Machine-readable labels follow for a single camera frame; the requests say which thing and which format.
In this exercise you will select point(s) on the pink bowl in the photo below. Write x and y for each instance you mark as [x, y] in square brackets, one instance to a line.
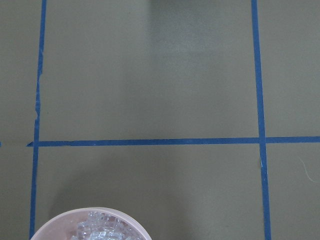
[61, 226]

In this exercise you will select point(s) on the pile of clear ice cubes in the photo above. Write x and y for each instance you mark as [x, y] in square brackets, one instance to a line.
[103, 226]

